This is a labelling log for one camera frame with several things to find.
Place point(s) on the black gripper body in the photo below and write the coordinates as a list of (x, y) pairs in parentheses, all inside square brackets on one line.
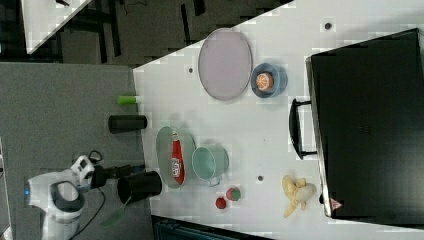
[(101, 175)]

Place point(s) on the red plush ketchup bottle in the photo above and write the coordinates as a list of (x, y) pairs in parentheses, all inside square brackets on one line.
[(177, 163)]

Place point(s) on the mint green oval strainer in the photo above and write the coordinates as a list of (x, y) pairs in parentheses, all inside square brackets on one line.
[(164, 151)]

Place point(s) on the large black cylindrical container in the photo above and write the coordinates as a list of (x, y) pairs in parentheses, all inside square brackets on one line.
[(139, 187)]

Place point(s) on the black cylindrical cup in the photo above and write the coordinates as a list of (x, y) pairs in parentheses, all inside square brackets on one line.
[(126, 123)]

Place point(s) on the green plush pear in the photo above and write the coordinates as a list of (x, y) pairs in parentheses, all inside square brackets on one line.
[(126, 99)]

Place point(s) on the mint green metal cup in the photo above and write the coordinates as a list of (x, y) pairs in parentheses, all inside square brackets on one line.
[(209, 163)]

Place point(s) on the small red tomato toy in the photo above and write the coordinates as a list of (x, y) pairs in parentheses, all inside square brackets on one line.
[(220, 203)]

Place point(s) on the plush strawberry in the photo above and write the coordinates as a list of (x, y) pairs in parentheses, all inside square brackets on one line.
[(233, 194)]

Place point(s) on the grey round tray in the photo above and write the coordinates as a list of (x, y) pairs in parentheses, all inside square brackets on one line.
[(225, 64)]

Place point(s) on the orange fruit slice toy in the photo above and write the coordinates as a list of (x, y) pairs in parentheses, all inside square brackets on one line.
[(264, 82)]

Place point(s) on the blue bowl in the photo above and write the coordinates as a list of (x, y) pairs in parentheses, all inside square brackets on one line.
[(278, 76)]

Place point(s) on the peeled plush banana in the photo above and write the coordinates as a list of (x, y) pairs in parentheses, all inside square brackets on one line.
[(298, 193)]

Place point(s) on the silver toaster oven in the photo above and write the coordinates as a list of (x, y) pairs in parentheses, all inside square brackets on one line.
[(368, 116)]

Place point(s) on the blue metal frame rail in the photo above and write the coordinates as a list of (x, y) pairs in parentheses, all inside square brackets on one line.
[(171, 229)]

